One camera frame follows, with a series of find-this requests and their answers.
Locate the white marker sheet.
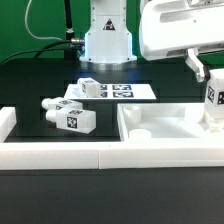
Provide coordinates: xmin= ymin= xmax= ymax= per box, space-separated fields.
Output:
xmin=64 ymin=84 xmax=156 ymax=100

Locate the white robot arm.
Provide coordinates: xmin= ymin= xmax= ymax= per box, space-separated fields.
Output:
xmin=80 ymin=0 xmax=224 ymax=82

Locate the grey cable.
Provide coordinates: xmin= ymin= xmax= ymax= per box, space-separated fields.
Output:
xmin=24 ymin=0 xmax=65 ymax=42

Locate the black pole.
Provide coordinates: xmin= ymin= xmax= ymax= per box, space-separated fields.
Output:
xmin=64 ymin=0 xmax=77 ymax=61

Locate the white fence wall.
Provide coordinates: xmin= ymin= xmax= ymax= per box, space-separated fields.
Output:
xmin=0 ymin=107 xmax=224 ymax=170

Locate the white square tabletop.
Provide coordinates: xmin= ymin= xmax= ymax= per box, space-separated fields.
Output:
xmin=117 ymin=103 xmax=224 ymax=143

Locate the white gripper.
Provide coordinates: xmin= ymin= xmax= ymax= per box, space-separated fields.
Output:
xmin=139 ymin=0 xmax=224 ymax=82

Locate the black cable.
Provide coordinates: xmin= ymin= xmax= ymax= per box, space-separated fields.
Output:
xmin=0 ymin=38 xmax=86 ymax=66

